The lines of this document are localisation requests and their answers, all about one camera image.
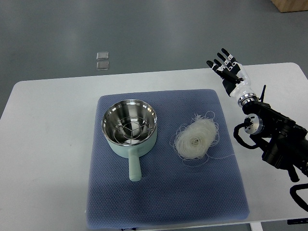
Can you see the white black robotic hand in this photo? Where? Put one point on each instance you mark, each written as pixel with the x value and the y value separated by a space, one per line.
pixel 234 77

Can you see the white vermicelli nest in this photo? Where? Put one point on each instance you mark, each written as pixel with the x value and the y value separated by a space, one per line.
pixel 193 141

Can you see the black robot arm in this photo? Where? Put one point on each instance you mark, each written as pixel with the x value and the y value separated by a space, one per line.
pixel 281 139

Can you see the mint green steel pot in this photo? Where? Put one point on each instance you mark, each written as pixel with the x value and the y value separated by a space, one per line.
pixel 120 110

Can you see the wooden box corner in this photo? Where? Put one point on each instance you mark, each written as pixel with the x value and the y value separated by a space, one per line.
pixel 286 6

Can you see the blue textured mat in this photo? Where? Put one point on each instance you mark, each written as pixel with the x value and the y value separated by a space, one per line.
pixel 171 191

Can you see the upper floor metal plate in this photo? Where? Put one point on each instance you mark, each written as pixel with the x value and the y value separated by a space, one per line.
pixel 103 55

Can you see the table control panel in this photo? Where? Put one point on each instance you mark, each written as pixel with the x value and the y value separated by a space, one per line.
pixel 297 221

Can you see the wire steaming rack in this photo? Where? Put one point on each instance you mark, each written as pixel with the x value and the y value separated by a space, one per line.
pixel 131 130

